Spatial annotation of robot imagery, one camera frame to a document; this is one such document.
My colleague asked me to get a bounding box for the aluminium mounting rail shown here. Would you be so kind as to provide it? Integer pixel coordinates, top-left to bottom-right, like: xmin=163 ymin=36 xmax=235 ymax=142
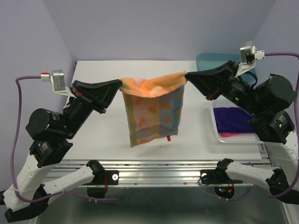
xmin=38 ymin=160 xmax=288 ymax=189

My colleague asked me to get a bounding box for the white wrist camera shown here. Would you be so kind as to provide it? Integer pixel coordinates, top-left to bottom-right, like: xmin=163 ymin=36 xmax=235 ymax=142
xmin=40 ymin=70 xmax=74 ymax=97
xmin=235 ymin=41 xmax=265 ymax=77

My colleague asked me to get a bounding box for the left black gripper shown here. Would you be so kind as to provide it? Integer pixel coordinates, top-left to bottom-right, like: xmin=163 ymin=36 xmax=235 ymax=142
xmin=64 ymin=78 xmax=126 ymax=137

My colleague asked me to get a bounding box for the white perforated basket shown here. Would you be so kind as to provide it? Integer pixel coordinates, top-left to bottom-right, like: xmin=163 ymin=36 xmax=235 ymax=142
xmin=210 ymin=98 xmax=263 ymax=144

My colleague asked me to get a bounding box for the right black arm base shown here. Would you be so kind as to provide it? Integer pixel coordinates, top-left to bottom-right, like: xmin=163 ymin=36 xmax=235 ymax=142
xmin=198 ymin=169 xmax=243 ymax=199

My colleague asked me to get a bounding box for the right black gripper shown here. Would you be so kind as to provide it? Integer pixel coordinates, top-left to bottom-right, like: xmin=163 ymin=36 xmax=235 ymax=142
xmin=185 ymin=60 xmax=264 ymax=116

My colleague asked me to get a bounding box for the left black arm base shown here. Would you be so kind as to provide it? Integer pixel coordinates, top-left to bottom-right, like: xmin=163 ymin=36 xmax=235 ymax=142
xmin=85 ymin=170 xmax=119 ymax=199

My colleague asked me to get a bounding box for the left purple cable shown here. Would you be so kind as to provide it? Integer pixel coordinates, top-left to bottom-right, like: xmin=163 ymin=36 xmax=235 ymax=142
xmin=10 ymin=75 xmax=117 ymax=203

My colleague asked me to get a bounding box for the orange towel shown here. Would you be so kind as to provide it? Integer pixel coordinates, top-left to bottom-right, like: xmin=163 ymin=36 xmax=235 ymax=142
xmin=120 ymin=71 xmax=187 ymax=147

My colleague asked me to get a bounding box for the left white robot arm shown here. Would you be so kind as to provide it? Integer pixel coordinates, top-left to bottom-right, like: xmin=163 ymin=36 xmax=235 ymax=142
xmin=0 ymin=79 xmax=121 ymax=223

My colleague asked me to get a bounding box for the blue plastic tub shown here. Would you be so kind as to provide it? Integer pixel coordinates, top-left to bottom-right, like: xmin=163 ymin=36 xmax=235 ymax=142
xmin=196 ymin=53 xmax=257 ymax=85

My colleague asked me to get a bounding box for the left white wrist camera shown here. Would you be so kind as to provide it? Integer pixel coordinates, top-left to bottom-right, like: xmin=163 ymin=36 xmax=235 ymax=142
xmin=40 ymin=70 xmax=74 ymax=97

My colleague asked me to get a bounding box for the purple towel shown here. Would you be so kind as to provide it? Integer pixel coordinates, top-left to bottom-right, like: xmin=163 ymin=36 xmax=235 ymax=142
xmin=213 ymin=107 xmax=255 ymax=133

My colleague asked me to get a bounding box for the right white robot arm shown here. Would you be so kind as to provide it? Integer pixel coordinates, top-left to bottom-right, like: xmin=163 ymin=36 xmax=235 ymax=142
xmin=185 ymin=61 xmax=299 ymax=204

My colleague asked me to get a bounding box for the pink towel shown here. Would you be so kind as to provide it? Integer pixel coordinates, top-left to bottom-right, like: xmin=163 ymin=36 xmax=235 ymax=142
xmin=220 ymin=133 xmax=237 ymax=138

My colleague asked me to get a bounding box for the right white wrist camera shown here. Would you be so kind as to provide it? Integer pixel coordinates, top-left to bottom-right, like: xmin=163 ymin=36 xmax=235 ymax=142
xmin=235 ymin=41 xmax=265 ymax=77

